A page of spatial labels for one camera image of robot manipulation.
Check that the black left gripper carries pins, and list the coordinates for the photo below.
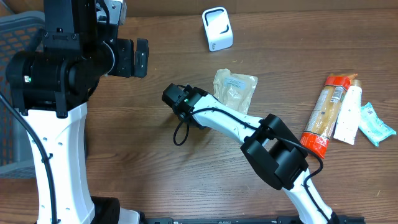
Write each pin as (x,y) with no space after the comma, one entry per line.
(141,58)

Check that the beige clear pouch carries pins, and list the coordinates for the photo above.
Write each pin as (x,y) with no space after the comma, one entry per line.
(234,90)

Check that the orange noodle packet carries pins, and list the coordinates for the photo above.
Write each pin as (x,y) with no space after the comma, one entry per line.
(317,133)

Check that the white cream tube gold cap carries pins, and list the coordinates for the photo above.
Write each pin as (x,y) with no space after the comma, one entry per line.
(349,116)

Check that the teal tissue packet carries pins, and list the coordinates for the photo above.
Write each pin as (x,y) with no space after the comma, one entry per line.
(372,126)

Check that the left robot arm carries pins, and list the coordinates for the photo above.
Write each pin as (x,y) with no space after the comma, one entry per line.
(50,90)

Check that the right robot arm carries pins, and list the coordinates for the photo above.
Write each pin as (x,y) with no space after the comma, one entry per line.
(272,150)

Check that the white barcode scanner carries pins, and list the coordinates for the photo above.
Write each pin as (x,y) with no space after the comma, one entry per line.
(217,28)

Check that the grey plastic shopping basket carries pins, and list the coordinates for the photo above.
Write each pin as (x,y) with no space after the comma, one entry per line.
(20,32)

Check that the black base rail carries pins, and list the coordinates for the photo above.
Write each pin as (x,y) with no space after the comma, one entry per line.
(279,220)

